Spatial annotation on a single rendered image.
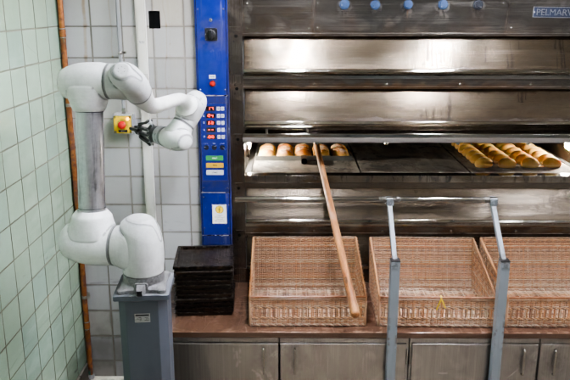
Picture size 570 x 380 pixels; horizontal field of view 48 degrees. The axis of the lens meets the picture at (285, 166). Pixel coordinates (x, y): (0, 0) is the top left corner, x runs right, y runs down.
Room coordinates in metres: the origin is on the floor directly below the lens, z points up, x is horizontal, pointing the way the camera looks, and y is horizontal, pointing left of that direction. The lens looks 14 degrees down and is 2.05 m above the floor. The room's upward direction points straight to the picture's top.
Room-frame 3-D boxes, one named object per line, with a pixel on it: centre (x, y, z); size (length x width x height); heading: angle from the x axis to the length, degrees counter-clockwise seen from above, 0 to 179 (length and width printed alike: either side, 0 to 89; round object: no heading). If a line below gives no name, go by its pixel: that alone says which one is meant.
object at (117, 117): (3.21, 0.81, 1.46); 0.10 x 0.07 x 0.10; 90
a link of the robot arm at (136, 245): (2.30, 0.55, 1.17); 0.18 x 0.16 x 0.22; 81
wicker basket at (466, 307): (2.97, -0.71, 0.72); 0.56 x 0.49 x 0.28; 89
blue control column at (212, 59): (4.18, 0.35, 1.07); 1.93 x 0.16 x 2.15; 0
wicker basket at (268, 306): (2.98, -0.10, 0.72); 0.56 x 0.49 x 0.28; 90
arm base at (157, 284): (2.28, 0.54, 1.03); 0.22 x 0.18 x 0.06; 4
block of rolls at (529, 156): (3.68, -1.27, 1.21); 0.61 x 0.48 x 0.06; 0
